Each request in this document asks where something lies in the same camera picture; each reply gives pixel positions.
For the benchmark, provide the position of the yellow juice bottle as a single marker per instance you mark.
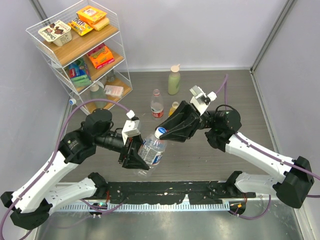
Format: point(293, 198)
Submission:
point(173, 108)

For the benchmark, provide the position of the white wire shelf rack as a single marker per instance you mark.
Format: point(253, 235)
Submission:
point(60, 57)

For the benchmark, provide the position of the green lotion bottle beige cap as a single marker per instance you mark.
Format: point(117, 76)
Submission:
point(174, 80)

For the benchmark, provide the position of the orange cracker box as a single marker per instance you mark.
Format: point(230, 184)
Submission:
point(90, 14)

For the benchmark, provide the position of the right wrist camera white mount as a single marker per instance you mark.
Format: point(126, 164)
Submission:
point(200, 100)

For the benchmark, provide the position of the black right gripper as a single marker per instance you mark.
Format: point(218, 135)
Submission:
point(185, 112)

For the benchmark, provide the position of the clear bottle white cap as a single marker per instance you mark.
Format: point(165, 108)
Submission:
point(72, 101)

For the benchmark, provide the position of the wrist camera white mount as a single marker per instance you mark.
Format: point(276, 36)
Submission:
point(131, 128)
point(200, 100)

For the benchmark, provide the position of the clear bottle blue white label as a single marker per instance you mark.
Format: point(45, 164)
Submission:
point(151, 152)

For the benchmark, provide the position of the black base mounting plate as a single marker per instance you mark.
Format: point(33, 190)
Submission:
point(170, 192)

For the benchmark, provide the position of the white chocolate pudding cup pack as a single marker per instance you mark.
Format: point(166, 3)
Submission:
point(58, 33)

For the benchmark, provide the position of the orange pink candy box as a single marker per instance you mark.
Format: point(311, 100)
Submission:
point(100, 56)

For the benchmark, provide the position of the white slotted cable duct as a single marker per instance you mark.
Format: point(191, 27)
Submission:
point(185, 206)

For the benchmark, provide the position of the blue green sponge pack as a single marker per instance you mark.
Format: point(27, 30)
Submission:
point(79, 73)

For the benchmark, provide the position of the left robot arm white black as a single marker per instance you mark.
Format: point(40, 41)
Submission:
point(32, 204)

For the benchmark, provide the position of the yellow candy bag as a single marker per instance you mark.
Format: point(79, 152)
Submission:
point(81, 27)

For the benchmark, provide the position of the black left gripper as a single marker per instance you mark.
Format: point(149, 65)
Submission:
point(131, 159)

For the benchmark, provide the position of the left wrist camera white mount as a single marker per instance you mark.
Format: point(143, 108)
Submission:
point(131, 128)

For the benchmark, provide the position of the clear bottle red label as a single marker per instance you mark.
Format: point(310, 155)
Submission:
point(157, 104)

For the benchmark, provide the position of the pink white small packet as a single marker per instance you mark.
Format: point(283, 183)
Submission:
point(114, 91)

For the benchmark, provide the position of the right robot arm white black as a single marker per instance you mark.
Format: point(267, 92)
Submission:
point(289, 179)

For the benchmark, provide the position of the white blue bottle cap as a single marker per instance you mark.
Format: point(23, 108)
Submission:
point(159, 132)

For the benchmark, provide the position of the yellow sponge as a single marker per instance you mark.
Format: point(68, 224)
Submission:
point(99, 25)

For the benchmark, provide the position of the green soap dispenser bottle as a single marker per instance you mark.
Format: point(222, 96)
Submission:
point(97, 92)

